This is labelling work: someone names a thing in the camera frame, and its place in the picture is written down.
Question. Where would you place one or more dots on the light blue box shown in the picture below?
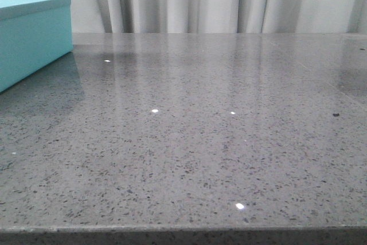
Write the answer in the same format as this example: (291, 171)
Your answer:
(34, 33)

